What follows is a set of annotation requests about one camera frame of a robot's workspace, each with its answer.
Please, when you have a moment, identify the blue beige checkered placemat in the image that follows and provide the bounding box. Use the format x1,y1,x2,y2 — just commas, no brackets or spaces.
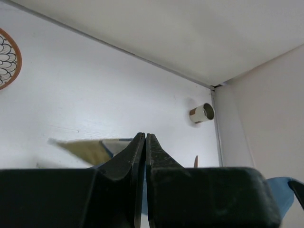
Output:
48,138,295,217

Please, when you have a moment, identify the aluminium rail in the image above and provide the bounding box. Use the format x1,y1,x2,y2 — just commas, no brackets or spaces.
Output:
210,87,224,167

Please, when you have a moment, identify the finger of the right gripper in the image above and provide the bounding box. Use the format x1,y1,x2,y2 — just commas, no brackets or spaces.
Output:
288,180,304,207

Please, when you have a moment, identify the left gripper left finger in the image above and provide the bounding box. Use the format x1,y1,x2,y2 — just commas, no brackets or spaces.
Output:
0,133,145,228

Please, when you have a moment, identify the copper knife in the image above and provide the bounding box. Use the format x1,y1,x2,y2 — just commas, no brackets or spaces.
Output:
194,156,199,168

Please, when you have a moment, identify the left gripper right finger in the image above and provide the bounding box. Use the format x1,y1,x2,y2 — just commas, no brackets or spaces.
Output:
146,134,281,228

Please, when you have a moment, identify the patterned ceramic plate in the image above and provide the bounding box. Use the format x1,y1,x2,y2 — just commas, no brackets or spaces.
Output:
0,28,22,90

